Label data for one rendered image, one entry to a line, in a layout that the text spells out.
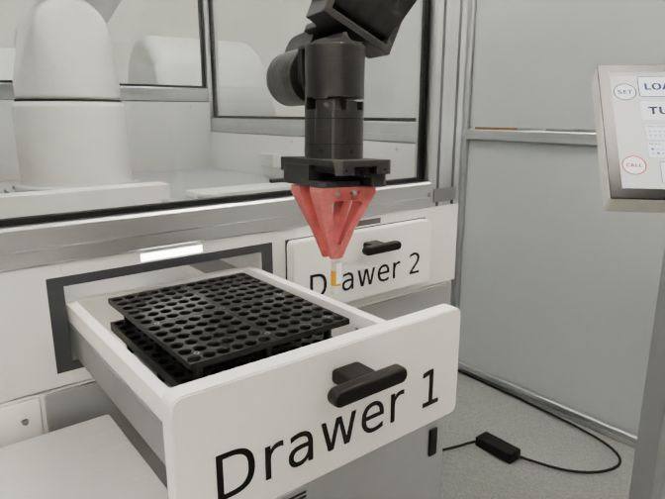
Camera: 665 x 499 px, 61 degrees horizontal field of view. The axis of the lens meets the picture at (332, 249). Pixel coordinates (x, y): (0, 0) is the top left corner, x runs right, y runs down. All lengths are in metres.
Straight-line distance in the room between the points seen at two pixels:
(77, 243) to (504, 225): 1.84
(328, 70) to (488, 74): 1.83
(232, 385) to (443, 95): 0.72
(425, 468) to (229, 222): 0.68
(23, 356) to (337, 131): 0.42
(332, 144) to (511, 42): 1.80
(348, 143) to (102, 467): 0.41
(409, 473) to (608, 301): 1.17
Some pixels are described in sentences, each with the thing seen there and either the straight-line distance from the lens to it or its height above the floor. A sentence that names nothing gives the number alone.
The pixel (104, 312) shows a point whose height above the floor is 0.87.
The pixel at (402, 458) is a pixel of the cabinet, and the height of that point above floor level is 0.47.
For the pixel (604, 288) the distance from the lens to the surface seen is 2.14.
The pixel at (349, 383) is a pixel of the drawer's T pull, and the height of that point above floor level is 0.91.
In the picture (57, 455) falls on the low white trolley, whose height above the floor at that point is 0.76.
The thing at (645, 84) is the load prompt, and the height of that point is 1.16.
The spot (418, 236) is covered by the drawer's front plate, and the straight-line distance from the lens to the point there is 0.97.
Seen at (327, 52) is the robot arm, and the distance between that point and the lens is 0.53.
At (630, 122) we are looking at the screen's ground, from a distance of 1.21.
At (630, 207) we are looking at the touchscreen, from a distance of 1.14.
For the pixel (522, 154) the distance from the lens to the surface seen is 2.24.
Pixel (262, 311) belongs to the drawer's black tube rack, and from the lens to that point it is 0.61.
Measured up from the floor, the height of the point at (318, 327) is 0.90.
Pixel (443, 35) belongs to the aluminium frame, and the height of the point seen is 1.23.
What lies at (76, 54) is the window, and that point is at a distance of 0.70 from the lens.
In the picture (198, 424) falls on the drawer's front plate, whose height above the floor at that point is 0.90.
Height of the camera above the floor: 1.11
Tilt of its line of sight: 14 degrees down
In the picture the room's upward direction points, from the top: straight up
